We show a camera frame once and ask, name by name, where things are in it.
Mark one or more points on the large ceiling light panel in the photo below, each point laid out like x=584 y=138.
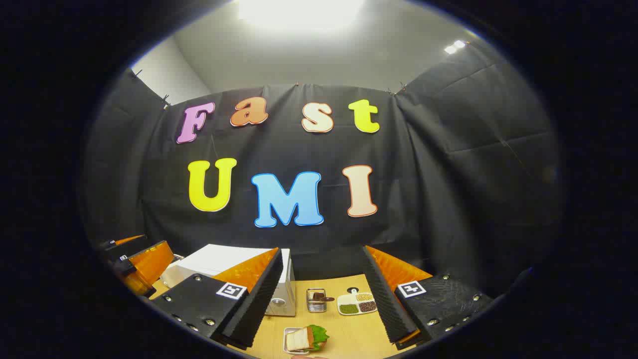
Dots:
x=299 y=12

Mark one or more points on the white microwave oven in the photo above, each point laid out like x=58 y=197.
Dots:
x=209 y=259

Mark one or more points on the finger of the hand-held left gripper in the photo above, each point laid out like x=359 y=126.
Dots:
x=124 y=243
x=152 y=262

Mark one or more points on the green mung beans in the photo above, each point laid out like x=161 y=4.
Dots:
x=348 y=309

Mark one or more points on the white divided plate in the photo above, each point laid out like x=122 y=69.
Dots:
x=345 y=299

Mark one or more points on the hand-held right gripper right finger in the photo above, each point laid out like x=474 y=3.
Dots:
x=384 y=304

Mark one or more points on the small brown spoon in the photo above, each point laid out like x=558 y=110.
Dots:
x=319 y=297

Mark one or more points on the small ceiling light panel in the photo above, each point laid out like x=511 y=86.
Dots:
x=454 y=47

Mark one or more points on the yellow soybeans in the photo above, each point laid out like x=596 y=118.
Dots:
x=364 y=297

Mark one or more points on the small white tray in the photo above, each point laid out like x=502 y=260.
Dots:
x=286 y=335

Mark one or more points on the dark red beans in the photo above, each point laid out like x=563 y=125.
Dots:
x=368 y=306

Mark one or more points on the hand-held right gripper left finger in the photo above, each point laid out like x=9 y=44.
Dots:
x=259 y=304

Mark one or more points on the black backdrop cloth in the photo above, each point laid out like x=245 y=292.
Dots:
x=279 y=144

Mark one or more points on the sandwich with green lettuce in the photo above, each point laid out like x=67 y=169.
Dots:
x=299 y=339

